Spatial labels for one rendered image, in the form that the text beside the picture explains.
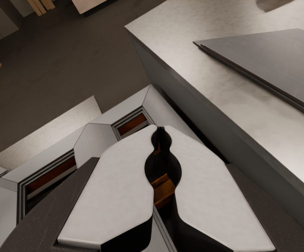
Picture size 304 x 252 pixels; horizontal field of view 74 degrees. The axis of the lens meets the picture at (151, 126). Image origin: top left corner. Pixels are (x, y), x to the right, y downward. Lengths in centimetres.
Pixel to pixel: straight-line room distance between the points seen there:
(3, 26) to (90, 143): 664
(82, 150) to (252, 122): 63
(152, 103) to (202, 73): 33
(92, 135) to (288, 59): 70
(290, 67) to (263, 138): 17
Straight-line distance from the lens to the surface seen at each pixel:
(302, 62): 54
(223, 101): 49
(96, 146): 83
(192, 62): 62
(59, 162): 94
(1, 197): 105
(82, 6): 502
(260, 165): 49
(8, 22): 728
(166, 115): 77
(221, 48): 60
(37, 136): 130
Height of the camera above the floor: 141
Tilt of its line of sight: 48 degrees down
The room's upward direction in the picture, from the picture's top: 30 degrees counter-clockwise
